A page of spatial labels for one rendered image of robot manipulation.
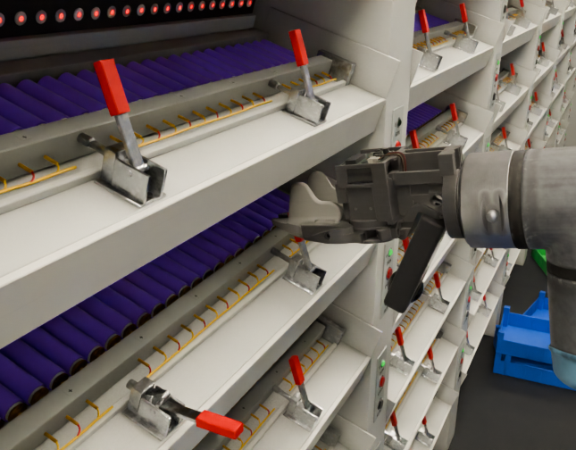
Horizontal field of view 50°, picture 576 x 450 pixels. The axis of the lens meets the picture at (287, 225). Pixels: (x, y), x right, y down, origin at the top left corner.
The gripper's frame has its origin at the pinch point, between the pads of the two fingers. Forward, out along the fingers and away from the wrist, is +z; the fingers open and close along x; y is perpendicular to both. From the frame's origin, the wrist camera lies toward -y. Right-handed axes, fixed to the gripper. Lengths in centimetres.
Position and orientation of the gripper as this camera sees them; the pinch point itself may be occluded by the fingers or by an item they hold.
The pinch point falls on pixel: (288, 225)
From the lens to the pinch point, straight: 69.8
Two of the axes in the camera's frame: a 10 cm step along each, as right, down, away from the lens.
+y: -1.8, -9.4, -2.8
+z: -8.7, 0.1, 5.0
